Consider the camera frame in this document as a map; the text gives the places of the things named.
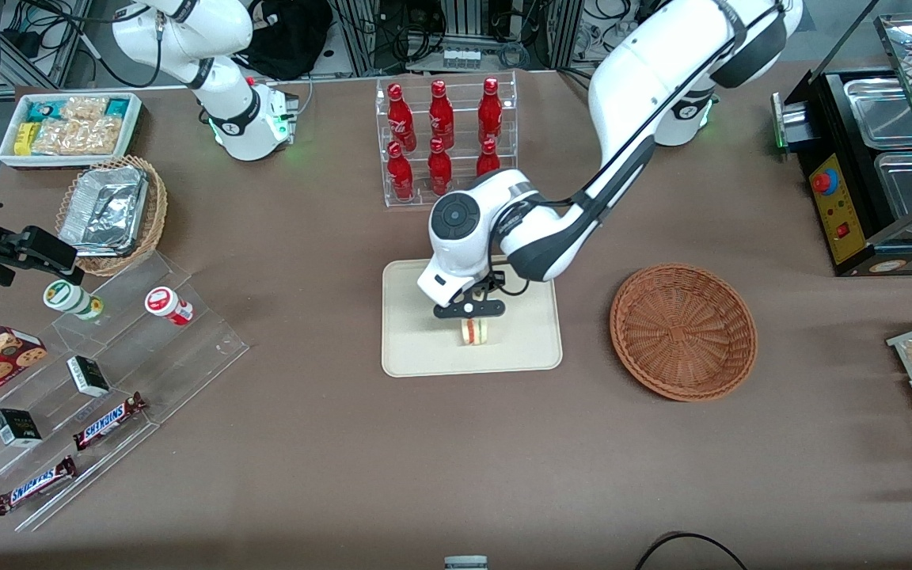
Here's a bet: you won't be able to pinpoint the aluminium frame rack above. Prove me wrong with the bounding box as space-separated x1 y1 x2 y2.
329 0 607 76

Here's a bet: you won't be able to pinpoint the clear acrylic bottle rack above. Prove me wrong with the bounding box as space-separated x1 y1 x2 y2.
375 70 519 209

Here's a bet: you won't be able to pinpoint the clear acrylic stepped stand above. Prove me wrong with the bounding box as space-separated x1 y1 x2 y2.
0 252 249 533

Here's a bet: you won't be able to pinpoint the black fabric bag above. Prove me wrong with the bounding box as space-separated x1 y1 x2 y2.
236 0 335 81

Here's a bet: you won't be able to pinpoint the red lidded small jar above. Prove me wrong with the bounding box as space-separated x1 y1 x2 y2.
145 287 195 326

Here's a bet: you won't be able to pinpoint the black floor cable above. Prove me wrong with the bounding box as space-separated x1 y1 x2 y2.
634 532 750 570

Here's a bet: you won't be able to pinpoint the black food warmer case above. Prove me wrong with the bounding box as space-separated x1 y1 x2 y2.
771 0 912 278

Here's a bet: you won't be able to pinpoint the Snickers chocolate bar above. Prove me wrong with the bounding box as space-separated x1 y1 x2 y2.
0 455 78 517
72 392 148 452

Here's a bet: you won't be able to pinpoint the green sunflower lidded jar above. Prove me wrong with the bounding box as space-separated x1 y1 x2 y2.
43 279 105 321

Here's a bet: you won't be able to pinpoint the cream plastic tray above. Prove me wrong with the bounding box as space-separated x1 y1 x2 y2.
381 253 564 378

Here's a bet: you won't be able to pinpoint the white plastic snack bin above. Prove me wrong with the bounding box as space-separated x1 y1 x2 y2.
0 92 145 171

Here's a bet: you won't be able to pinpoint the large brown wicker basket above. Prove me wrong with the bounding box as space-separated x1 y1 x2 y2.
610 263 758 403

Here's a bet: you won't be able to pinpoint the small black carton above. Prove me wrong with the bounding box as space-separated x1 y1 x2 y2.
66 355 112 398
0 408 44 448

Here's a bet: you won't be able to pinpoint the small light wicker basket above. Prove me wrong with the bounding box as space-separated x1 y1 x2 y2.
55 154 169 277

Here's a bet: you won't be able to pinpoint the clear cracker bag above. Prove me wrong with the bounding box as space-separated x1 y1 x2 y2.
60 97 108 121
76 117 123 154
32 119 81 156

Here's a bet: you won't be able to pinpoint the triangle sandwich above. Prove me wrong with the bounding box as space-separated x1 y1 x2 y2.
460 317 498 348

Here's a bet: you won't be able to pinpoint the stacked aluminium foil trays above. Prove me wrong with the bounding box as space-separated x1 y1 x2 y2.
59 165 149 257

